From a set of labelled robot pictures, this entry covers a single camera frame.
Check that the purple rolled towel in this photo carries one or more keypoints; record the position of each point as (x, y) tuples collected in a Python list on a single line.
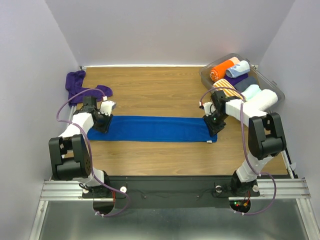
[(236, 80)]

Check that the white rolled towel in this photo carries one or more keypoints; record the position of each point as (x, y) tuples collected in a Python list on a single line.
[(263, 100)]

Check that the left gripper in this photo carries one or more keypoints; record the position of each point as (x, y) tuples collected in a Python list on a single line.
[(105, 128)]

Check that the clear plastic bin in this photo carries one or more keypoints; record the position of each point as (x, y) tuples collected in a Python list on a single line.
[(259, 79)]

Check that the aluminium frame rail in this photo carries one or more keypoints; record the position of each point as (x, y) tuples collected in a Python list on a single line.
[(285, 189)]

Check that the pale teal rolled towel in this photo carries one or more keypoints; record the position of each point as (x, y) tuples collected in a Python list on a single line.
[(251, 91)]

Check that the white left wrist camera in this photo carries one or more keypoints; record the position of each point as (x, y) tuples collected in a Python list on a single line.
[(107, 106)]

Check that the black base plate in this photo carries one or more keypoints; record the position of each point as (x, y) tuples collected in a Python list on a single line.
[(168, 192)]

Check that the dark grey rolled towel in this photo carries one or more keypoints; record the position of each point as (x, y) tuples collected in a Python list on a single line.
[(246, 83)]

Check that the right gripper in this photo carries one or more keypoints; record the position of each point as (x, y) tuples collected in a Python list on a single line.
[(213, 129)]

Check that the orange striped rolled towel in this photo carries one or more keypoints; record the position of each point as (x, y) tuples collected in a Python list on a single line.
[(227, 88)]

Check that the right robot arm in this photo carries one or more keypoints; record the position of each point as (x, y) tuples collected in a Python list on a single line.
[(265, 139)]

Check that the light blue patterned rolled towel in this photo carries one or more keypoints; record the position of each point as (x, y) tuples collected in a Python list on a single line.
[(239, 69)]

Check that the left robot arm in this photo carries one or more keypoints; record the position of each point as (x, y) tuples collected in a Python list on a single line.
[(69, 154)]

